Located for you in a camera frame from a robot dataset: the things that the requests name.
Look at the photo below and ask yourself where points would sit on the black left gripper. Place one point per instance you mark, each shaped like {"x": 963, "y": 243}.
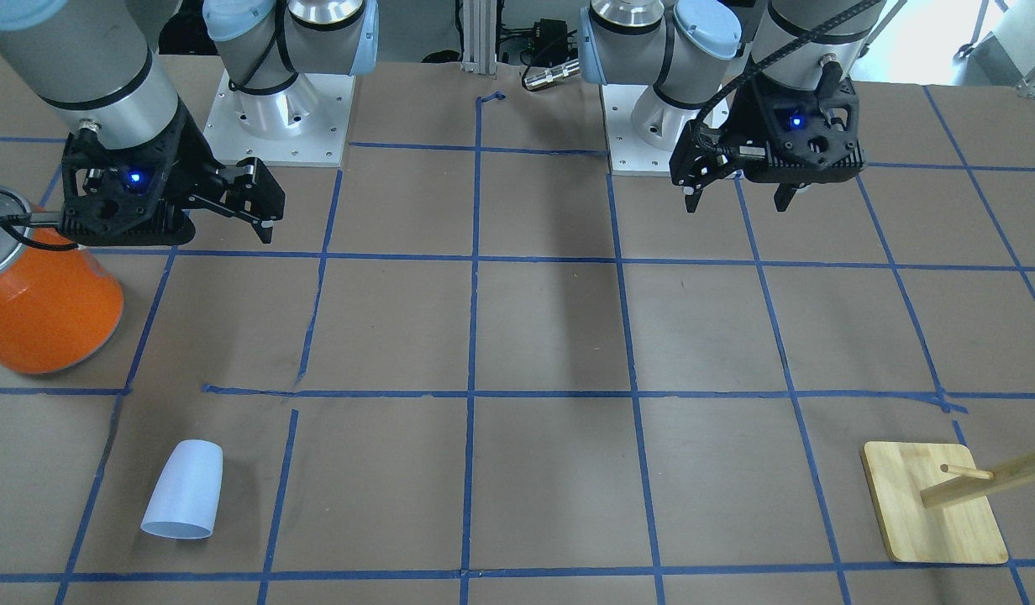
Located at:
{"x": 743, "y": 126}

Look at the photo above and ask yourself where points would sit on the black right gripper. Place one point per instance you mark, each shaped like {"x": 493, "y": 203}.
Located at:
{"x": 197, "y": 165}

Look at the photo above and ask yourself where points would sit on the light blue plastic cup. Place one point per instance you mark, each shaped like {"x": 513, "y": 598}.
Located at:
{"x": 184, "y": 502}

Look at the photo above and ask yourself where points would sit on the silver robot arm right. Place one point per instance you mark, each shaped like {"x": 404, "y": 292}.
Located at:
{"x": 91, "y": 63}

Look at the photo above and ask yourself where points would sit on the silver metal connector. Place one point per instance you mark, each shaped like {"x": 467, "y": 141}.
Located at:
{"x": 551, "y": 76}

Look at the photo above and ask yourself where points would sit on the orange can with silver lid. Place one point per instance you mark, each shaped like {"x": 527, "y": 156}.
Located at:
{"x": 58, "y": 305}

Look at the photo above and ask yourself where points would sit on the wooden mug tree stand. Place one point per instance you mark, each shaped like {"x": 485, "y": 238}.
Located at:
{"x": 932, "y": 504}

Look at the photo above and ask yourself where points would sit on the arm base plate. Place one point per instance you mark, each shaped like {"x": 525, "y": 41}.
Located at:
{"x": 642, "y": 129}
{"x": 305, "y": 125}

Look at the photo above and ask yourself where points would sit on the aluminium frame post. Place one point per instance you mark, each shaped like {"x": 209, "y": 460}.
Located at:
{"x": 479, "y": 21}

